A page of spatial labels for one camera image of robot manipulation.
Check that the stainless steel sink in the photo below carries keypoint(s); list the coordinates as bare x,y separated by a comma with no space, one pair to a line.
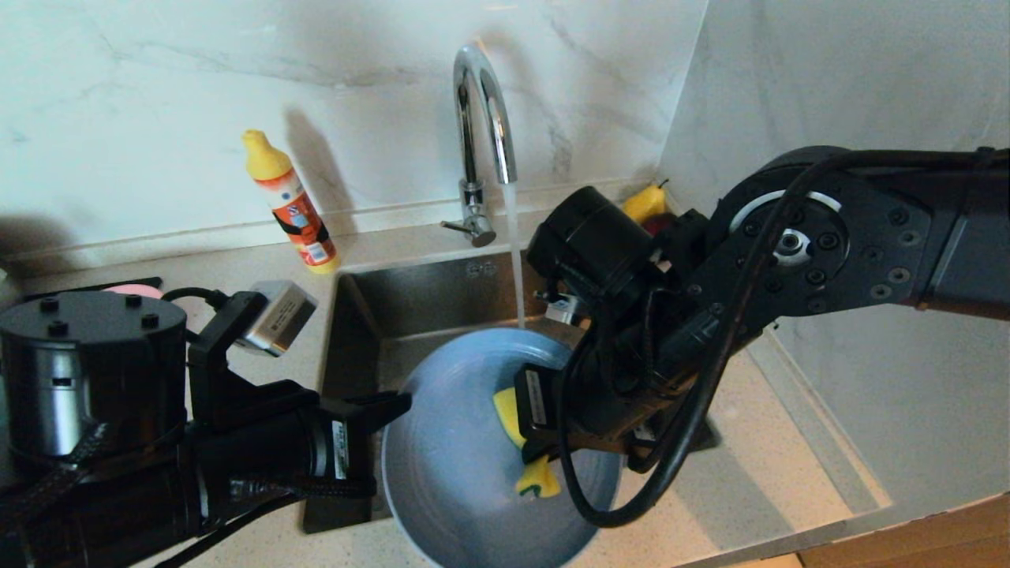
379,315

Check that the wooden cabinet panel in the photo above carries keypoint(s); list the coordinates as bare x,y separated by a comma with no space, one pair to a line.
907,544

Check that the black glass cooktop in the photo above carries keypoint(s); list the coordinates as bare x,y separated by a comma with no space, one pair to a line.
79,288

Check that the yellow pear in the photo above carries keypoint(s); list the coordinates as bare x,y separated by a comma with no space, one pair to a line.
643,203

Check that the orange dish soap bottle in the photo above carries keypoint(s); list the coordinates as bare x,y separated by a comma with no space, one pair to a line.
296,209

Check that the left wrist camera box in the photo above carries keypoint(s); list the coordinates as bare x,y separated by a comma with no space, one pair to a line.
280,315

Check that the blue plate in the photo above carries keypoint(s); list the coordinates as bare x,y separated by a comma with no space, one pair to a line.
458,473

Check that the yellow sponge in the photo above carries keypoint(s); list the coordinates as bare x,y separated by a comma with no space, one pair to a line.
509,414

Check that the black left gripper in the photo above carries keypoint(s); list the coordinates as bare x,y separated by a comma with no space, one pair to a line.
237,442

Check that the chrome gooseneck faucet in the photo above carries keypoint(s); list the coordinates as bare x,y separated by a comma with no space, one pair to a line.
472,197

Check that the dark red apple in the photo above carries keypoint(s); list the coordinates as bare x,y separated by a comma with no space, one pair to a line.
659,225

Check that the pink plate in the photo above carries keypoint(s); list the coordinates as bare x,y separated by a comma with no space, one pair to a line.
134,290

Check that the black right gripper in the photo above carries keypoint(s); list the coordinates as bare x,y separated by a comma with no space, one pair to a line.
615,379

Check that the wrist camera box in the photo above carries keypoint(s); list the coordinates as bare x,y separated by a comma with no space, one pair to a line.
280,315
562,308

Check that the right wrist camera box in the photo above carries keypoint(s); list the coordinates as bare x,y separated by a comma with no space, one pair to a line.
562,308

